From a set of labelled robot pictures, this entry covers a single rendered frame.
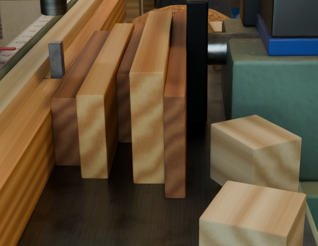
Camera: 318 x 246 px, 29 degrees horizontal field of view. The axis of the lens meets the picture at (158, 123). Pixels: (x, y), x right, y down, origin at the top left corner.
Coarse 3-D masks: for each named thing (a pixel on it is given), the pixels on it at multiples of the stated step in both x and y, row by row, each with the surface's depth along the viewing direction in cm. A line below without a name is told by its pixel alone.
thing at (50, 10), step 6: (42, 0) 43; (48, 0) 43; (54, 0) 43; (60, 0) 43; (66, 0) 44; (42, 6) 43; (48, 6) 43; (54, 6) 43; (60, 6) 43; (66, 6) 44; (42, 12) 43; (48, 12) 43; (54, 12) 43; (60, 12) 43; (66, 12) 44
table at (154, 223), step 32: (192, 128) 46; (128, 160) 40; (192, 160) 40; (64, 192) 36; (96, 192) 36; (128, 192) 36; (160, 192) 36; (192, 192) 36; (32, 224) 33; (64, 224) 33; (96, 224) 33; (128, 224) 33; (160, 224) 33; (192, 224) 33
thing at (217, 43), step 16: (192, 0) 42; (192, 16) 42; (192, 32) 43; (192, 48) 43; (208, 48) 46; (224, 48) 46; (192, 64) 44; (208, 64) 47; (224, 64) 47; (192, 80) 44; (192, 96) 44; (192, 112) 45
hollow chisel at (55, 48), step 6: (54, 42) 44; (60, 42) 44; (48, 48) 44; (54, 48) 44; (60, 48) 44; (54, 54) 44; (60, 54) 44; (54, 60) 44; (60, 60) 44; (54, 66) 45; (60, 66) 45; (54, 72) 45; (60, 72) 45; (54, 78) 45; (60, 78) 45
